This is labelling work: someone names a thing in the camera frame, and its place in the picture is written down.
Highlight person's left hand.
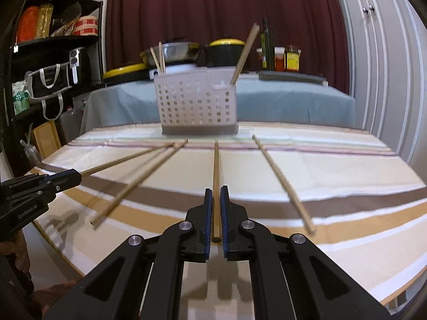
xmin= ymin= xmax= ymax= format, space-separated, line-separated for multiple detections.
xmin=1 ymin=230 xmax=33 ymax=286

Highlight striped table cloth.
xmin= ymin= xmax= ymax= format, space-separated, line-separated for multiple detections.
xmin=34 ymin=123 xmax=426 ymax=319

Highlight grey-blue table cloth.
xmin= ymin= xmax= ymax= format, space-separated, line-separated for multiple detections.
xmin=80 ymin=74 xmax=355 ymax=134

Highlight black silver air fryer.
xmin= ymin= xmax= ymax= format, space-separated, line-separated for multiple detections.
xmin=69 ymin=47 xmax=82 ymax=85

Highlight black storage shelf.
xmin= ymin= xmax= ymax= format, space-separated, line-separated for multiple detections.
xmin=1 ymin=0 xmax=104 ymax=176

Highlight yellow lidded flat pan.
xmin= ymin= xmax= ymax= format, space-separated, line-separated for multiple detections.
xmin=103 ymin=63 xmax=149 ymax=87

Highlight red white round tin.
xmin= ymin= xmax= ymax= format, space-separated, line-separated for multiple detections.
xmin=72 ymin=15 xmax=98 ymax=36

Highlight white perforated utensil basket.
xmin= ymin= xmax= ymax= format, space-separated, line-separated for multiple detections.
xmin=153 ymin=67 xmax=238 ymax=136

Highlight wooden chopstick in basket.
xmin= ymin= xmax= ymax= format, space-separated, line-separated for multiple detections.
xmin=150 ymin=47 xmax=163 ymax=74
xmin=230 ymin=23 xmax=260 ymax=85

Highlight white induction cooker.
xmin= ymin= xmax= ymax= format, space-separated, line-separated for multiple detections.
xmin=149 ymin=64 xmax=197 ymax=80

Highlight grey cutting board tray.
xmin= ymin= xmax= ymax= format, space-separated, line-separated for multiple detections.
xmin=258 ymin=70 xmax=329 ymax=86

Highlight steel wok with lid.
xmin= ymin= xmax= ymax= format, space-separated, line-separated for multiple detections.
xmin=140 ymin=41 xmax=202 ymax=68

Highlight white bowl red container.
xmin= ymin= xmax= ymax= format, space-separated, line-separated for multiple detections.
xmin=256 ymin=47 xmax=286 ymax=71

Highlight dark red curtain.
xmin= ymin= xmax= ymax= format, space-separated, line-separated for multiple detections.
xmin=104 ymin=0 xmax=350 ymax=93

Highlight sauce jar yellow label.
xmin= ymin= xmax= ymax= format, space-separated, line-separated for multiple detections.
xmin=284 ymin=46 xmax=301 ymax=72

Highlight black pot yellow lid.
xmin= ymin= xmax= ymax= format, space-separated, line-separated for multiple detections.
xmin=204 ymin=38 xmax=245 ymax=67

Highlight olive oil bottle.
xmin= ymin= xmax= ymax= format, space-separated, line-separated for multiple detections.
xmin=261 ymin=17 xmax=275 ymax=71

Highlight white cabinet doors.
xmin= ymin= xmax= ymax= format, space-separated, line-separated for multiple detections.
xmin=339 ymin=0 xmax=426 ymax=179

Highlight black bag white handles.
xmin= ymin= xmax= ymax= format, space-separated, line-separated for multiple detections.
xmin=25 ymin=62 xmax=72 ymax=121

